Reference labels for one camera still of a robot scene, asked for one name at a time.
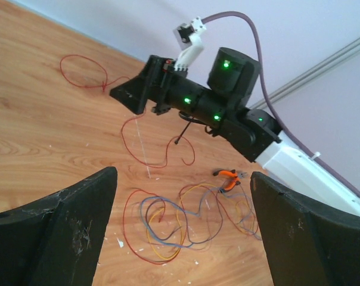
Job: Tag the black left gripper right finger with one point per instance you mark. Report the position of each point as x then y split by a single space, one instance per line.
306 242

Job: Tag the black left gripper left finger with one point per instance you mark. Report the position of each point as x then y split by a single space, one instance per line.
57 239

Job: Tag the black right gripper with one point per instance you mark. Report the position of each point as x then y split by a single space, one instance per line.
160 83

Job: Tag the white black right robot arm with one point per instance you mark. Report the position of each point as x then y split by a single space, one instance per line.
221 108

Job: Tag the black zip tie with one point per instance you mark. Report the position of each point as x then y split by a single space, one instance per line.
184 131

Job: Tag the orange black needle-nose pliers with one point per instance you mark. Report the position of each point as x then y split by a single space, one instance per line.
233 179

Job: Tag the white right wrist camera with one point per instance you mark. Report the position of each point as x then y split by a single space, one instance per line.
189 39

